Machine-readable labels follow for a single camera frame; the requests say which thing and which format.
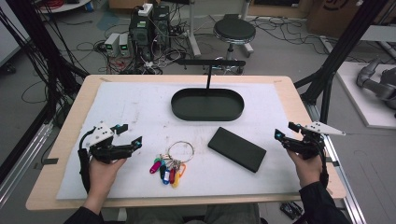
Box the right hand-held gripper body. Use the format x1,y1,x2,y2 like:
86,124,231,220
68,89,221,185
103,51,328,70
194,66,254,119
284,120,347,161

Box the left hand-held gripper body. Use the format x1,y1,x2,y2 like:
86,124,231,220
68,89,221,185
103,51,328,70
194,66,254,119
81,121,134,165

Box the key ring with coloured tags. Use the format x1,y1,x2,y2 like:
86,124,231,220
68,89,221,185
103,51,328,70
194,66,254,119
148,140,195,189

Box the black phone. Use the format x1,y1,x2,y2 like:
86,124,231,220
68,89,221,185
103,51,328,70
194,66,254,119
207,126,268,174

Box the black oval tray with hanger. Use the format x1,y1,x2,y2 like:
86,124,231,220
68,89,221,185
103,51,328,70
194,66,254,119
170,59,247,122

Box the person's left hand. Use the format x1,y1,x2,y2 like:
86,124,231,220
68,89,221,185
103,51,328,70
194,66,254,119
88,158,127,194

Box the person's right hand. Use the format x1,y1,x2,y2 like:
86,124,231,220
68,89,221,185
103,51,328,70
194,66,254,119
286,149,323,189

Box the white table mat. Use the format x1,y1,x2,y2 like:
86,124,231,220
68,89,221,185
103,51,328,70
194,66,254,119
56,81,302,200

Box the wooden table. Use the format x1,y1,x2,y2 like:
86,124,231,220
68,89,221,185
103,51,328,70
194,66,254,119
25,74,347,212

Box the black device on floor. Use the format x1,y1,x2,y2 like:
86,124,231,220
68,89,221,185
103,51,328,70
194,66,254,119
279,201,304,220

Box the white platform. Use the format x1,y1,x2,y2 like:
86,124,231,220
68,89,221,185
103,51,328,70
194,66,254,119
335,61,396,130

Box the white power supply box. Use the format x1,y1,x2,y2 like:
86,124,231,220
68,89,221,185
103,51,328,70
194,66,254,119
104,32,121,58
119,33,133,58

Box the large black computer tower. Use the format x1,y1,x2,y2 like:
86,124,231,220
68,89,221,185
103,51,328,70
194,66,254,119
129,7,154,61

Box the small black computer tower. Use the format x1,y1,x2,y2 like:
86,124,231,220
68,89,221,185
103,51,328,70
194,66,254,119
152,5,172,49

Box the black round stool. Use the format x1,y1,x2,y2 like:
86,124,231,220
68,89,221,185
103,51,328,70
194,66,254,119
213,13,257,75

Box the white power adapter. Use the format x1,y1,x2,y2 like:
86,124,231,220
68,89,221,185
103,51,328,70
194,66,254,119
137,3,154,17

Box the white desk leg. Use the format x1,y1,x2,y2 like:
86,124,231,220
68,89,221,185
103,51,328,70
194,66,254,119
186,0,203,59

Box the cardboard box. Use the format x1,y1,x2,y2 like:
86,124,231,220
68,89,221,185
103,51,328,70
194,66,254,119
306,0,396,40

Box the left hand-held gripper cable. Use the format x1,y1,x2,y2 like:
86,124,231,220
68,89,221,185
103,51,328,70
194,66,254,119
78,126,95,194

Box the hand-held gripper cable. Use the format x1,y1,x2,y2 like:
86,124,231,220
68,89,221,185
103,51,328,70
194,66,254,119
317,144,331,189
78,126,95,194

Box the right hand-held gripper cable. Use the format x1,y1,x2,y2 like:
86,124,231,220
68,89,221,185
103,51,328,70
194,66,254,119
317,144,331,189

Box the tangle of floor cables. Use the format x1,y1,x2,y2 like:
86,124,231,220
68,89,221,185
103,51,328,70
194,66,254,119
76,39,195,76

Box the black frame strut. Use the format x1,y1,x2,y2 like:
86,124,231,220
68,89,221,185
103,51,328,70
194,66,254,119
293,0,390,125

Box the long black floor cables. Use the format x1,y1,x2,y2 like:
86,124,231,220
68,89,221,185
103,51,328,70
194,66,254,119
248,16,332,56

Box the black frame with cable bundle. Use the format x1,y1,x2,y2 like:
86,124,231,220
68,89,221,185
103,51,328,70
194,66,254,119
0,0,91,125

